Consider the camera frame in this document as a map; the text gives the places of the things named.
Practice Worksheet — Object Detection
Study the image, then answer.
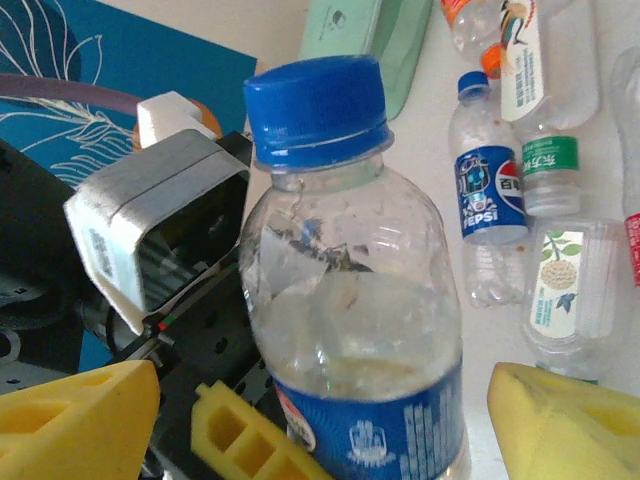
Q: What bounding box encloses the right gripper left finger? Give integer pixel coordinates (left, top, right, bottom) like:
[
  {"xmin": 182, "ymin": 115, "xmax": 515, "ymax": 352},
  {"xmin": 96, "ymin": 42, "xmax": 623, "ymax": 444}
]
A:
[{"xmin": 0, "ymin": 360, "xmax": 161, "ymax": 480}]

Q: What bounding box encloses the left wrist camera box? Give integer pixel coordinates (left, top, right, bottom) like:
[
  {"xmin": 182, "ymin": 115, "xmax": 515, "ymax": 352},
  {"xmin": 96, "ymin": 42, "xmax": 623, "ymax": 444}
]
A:
[{"xmin": 63, "ymin": 89, "xmax": 251, "ymax": 336}]

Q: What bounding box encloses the large blue-capped Pepsi bottle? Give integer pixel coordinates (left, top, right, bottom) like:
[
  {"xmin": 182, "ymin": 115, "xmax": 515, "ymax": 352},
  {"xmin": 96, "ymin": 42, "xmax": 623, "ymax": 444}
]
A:
[{"xmin": 238, "ymin": 54, "xmax": 474, "ymax": 480}]

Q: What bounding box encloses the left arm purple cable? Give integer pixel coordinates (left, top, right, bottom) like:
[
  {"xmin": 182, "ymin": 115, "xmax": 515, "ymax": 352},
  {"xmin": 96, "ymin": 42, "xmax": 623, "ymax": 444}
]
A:
[{"xmin": 0, "ymin": 72, "xmax": 146, "ymax": 120}]

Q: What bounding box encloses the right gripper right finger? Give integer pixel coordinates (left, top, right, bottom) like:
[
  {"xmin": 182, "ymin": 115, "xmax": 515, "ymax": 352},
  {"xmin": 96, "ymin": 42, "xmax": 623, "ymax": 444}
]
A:
[{"xmin": 487, "ymin": 362, "xmax": 640, "ymax": 480}]

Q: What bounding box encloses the leaf label clear plastic bottle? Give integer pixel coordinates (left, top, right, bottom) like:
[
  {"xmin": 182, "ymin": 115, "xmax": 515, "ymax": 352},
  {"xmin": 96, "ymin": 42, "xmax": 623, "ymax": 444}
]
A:
[{"xmin": 519, "ymin": 217, "xmax": 629, "ymax": 386}]

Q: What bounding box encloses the orange label plastic bottle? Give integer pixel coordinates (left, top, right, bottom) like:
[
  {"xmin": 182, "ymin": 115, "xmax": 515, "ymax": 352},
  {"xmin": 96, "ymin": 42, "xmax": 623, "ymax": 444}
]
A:
[{"xmin": 439, "ymin": 0, "xmax": 504, "ymax": 81}]

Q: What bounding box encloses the small Pepsi bottle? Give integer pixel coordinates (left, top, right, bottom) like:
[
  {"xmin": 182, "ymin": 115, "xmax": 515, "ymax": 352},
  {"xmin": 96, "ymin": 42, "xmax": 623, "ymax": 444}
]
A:
[{"xmin": 447, "ymin": 69, "xmax": 531, "ymax": 309}]

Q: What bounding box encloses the bird label clear plastic bottle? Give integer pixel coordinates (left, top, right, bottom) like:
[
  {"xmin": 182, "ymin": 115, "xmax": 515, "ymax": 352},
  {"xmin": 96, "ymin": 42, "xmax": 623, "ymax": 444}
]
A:
[{"xmin": 499, "ymin": 0, "xmax": 601, "ymax": 217}]

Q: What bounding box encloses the red label bottle red cap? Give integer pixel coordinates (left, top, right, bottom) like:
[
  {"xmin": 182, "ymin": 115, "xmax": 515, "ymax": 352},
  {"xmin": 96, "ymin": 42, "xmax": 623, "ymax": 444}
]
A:
[{"xmin": 612, "ymin": 47, "xmax": 640, "ymax": 289}]

